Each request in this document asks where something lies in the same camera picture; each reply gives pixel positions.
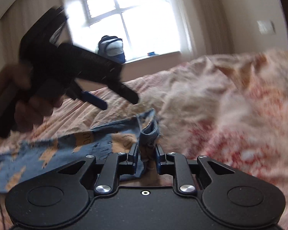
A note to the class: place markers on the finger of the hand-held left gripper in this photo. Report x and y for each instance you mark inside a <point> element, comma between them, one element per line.
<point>96,100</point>
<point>127,93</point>

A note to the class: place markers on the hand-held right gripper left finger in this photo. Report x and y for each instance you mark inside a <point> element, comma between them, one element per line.
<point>134,154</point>

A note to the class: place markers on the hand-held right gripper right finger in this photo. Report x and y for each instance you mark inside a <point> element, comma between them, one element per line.
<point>159,159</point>

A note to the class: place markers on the blue printed pants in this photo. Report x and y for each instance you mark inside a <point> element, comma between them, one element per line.
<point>62,148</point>

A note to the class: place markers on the person's left hand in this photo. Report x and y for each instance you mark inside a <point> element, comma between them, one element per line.
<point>36,110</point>

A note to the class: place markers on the dark blue backpack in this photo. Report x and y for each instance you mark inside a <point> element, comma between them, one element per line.
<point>111,50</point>

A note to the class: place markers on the white window sill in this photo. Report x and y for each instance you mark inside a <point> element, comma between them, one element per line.
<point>156,56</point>

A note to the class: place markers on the small blue object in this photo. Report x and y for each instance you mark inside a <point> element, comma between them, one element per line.
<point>151,53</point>

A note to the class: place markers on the beige curtain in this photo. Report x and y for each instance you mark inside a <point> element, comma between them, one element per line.
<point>26,16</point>
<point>201,19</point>

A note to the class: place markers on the white framed window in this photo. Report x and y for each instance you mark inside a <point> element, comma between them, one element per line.
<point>139,16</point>

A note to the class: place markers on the pink floral blanket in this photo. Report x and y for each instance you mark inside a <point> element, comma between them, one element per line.
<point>230,100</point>

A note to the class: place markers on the white wall switch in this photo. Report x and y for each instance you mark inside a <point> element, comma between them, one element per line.
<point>266,26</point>

